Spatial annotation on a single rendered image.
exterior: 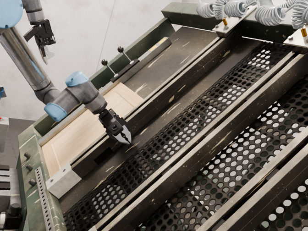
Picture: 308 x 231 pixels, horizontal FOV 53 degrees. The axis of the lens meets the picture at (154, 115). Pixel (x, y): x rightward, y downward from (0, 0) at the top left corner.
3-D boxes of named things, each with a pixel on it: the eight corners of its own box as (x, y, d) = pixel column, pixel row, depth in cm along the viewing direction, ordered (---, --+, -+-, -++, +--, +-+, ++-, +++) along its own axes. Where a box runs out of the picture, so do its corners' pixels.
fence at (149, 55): (42, 145, 174) (37, 140, 172) (167, 41, 186) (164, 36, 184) (43, 149, 170) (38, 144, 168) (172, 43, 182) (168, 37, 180)
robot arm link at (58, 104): (48, 115, 118) (70, 96, 121) (61, 127, 110) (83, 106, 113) (35, 101, 113) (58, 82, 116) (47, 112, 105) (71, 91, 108)
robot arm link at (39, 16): (27, 13, 138) (24, 12, 145) (30, 24, 140) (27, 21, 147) (44, 10, 141) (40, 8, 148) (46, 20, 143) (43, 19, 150)
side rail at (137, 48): (44, 134, 199) (32, 123, 193) (171, 30, 212) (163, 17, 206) (45, 138, 194) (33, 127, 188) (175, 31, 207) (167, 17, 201)
